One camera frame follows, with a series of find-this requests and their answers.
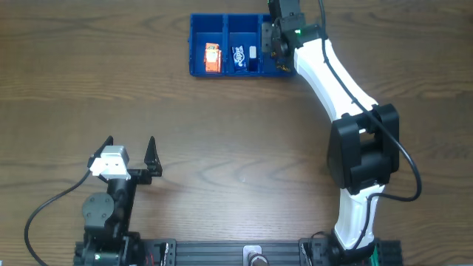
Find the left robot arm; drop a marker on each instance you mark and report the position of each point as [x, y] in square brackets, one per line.
[98, 211]

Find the mounting rail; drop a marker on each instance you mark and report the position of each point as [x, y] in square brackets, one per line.
[214, 253]

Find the blue tray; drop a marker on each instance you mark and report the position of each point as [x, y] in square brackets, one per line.
[207, 26]

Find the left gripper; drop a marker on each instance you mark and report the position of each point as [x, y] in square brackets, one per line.
[139, 176]

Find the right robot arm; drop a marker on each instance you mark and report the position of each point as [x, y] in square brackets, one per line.
[325, 77]

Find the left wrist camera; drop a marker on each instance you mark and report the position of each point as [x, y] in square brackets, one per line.
[111, 162]

